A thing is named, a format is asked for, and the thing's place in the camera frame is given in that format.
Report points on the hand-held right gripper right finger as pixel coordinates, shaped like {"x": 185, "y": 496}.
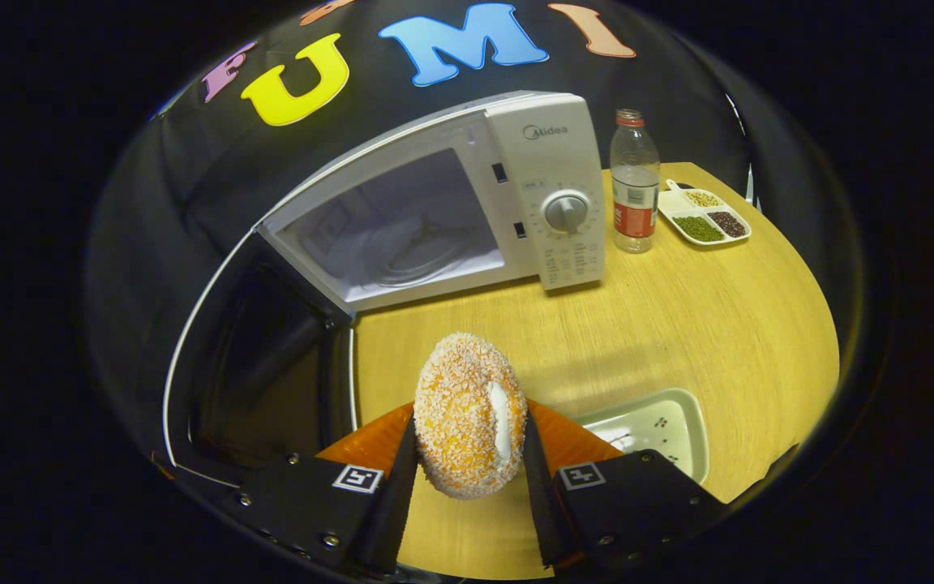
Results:
{"x": 544, "y": 503}

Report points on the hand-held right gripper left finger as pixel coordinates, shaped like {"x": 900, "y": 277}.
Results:
{"x": 390, "y": 503}

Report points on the coconut-coated doughnut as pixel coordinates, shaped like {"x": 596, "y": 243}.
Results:
{"x": 459, "y": 414}

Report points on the white microwave oven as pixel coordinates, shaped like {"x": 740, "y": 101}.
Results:
{"x": 564, "y": 154}

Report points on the small cream tray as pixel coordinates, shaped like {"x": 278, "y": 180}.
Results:
{"x": 661, "y": 430}

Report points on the white divided plate of beans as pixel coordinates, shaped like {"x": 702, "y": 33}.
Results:
{"x": 702, "y": 219}

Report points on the clear bottle with red label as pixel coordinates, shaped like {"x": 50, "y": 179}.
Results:
{"x": 635, "y": 186}

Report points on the black backdrop cloth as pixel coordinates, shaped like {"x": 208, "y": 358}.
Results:
{"x": 191, "y": 162}

